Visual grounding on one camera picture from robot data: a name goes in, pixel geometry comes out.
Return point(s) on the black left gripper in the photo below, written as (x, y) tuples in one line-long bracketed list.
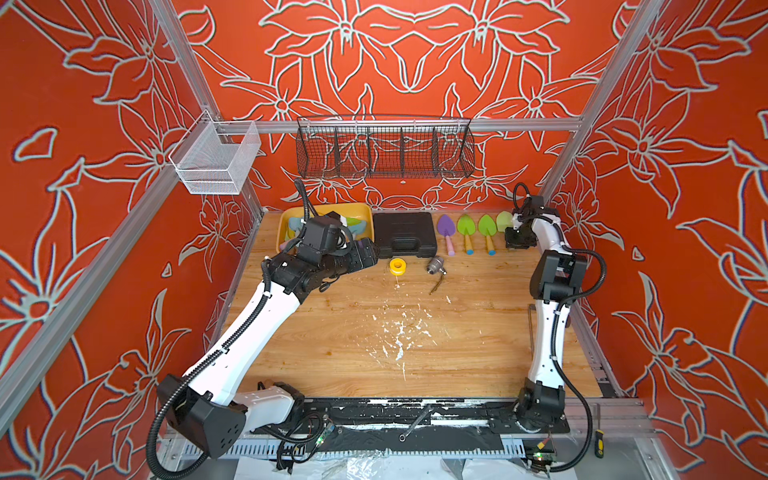
[(360, 262)]

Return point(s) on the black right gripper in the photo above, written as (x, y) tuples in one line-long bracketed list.
[(518, 242)]

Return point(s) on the green shovel wooden handle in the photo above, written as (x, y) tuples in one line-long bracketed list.
[(466, 227), (504, 221), (487, 227)]

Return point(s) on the purple shovel pink handle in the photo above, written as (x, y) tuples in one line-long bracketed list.
[(446, 228)]

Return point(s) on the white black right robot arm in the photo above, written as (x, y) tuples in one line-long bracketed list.
[(563, 276)]

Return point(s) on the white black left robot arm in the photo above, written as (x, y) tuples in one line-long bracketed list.
[(201, 404)]

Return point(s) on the yellow tape roll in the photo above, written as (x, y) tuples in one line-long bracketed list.
[(397, 267)]

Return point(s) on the black plastic tool case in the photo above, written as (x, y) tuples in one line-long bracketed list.
[(405, 234)]

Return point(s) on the hex key on table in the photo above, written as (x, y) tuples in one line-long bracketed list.
[(531, 311)]

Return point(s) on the yellow black screwdriver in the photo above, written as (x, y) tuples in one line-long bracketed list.
[(599, 443)]

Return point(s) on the black wire wall basket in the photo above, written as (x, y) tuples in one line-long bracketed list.
[(367, 146)]

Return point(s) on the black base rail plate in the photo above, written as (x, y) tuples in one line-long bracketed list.
[(498, 415)]

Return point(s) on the clear mesh wall basket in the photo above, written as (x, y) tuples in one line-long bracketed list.
[(215, 158)]

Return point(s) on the wrench on base rail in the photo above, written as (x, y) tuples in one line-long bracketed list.
[(427, 412)]

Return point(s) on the grey cable duct strip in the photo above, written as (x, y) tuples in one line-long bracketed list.
[(266, 449)]

